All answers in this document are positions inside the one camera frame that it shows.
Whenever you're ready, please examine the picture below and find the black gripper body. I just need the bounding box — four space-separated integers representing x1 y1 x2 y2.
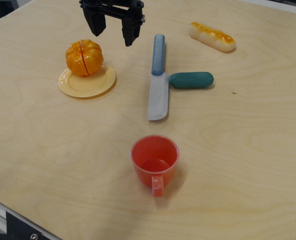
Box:
79 0 146 25

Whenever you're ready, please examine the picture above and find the yellow plastic plate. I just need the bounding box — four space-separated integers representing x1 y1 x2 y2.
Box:
58 65 116 98

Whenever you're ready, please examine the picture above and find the toy knife blue handle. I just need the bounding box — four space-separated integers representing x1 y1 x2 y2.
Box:
147 34 169 121

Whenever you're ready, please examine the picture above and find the orange toy tangerine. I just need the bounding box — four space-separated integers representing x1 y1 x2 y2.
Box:
65 39 104 77

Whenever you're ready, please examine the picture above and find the toy bread loaf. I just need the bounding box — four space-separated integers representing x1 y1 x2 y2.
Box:
188 22 236 53

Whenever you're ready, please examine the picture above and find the green toy cucumber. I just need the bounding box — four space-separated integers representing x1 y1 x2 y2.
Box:
168 72 214 89

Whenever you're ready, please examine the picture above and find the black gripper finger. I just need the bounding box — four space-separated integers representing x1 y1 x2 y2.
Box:
121 10 142 47
83 6 106 37

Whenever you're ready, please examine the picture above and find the black corner bracket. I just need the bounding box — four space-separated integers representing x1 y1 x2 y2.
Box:
6 210 61 240

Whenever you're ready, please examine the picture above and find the red plastic cup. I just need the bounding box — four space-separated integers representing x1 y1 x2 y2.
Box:
130 135 180 197

